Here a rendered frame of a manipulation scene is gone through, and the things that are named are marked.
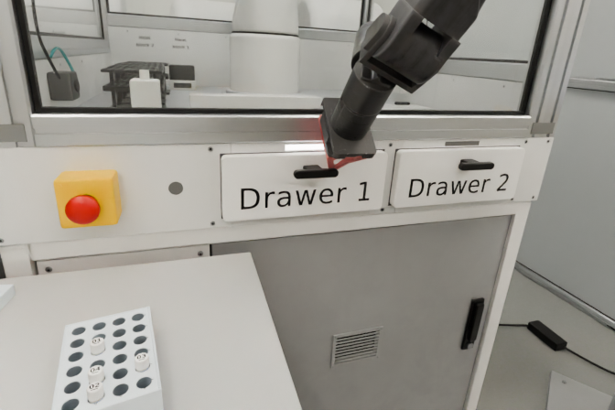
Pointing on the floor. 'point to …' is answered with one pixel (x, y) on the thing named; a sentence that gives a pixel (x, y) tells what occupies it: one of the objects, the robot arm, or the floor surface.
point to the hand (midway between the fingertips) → (331, 157)
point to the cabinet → (351, 296)
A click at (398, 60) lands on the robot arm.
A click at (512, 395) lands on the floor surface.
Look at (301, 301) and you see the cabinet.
